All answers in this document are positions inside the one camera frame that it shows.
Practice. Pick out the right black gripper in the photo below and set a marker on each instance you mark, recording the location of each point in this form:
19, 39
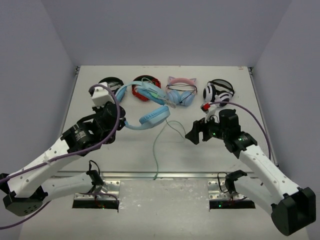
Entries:
199, 126

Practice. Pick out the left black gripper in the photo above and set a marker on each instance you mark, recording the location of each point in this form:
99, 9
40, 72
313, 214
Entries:
119, 117

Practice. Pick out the large light blue headphones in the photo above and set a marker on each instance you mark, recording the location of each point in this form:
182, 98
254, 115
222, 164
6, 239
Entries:
145, 115

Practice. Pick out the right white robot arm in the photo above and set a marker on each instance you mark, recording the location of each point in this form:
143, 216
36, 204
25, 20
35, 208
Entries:
290, 207

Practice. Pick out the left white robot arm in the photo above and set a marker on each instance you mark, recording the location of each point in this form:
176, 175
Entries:
26, 190

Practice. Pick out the pink cat ear headphones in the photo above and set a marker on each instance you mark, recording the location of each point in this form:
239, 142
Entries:
181, 91

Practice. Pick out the black white striped headphones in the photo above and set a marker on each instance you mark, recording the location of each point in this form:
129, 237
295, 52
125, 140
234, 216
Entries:
218, 90

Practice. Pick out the red headphones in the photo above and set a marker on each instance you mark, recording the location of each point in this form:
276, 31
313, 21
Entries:
138, 90

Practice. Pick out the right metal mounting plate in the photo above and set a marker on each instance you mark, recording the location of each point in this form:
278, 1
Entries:
218, 192

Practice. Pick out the metal mounting plate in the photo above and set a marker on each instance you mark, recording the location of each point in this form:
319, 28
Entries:
218, 192
110, 191

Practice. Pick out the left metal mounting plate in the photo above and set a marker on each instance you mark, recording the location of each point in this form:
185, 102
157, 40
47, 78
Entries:
110, 191

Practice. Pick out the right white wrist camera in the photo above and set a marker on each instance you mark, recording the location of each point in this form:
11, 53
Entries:
209, 110

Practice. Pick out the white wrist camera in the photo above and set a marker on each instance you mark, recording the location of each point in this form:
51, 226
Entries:
100, 96
209, 110

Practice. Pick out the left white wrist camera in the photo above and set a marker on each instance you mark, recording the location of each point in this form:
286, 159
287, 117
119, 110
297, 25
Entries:
100, 96

